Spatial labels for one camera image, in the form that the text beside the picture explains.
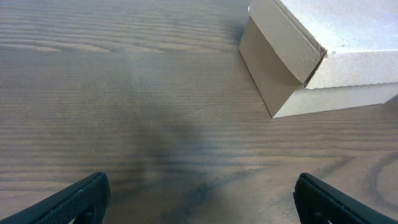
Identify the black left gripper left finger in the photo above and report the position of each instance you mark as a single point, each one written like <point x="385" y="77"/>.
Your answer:
<point x="84" y="202"/>

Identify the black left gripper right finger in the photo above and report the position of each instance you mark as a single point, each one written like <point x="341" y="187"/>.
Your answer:
<point x="317" y="202"/>

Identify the brown cardboard box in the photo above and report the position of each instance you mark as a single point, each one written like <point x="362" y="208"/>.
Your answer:
<point x="308" y="56"/>

